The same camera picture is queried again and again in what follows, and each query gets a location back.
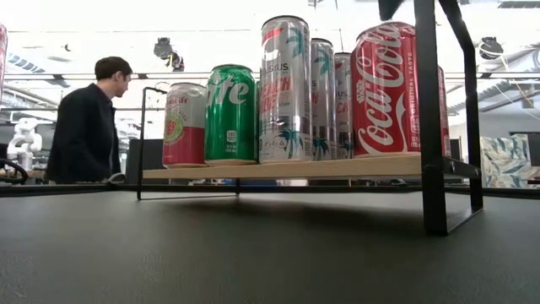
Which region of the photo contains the silver Celsius energy drink can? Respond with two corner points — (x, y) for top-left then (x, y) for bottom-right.
(257, 15), (314, 165)
(310, 37), (338, 162)
(333, 52), (354, 160)

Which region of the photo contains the green Sprite can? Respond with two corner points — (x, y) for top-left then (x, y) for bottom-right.
(204, 63), (259, 168)

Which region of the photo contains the pink silver sparkling water can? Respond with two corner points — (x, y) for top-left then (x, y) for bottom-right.
(162, 82), (208, 169)

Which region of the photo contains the wooden board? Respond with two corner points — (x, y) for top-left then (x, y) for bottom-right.
(135, 0), (485, 237)

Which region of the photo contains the person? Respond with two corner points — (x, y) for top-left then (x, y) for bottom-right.
(45, 56), (134, 185)

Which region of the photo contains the black curved cable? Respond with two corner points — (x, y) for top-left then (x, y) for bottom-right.
(0, 157), (30, 186)

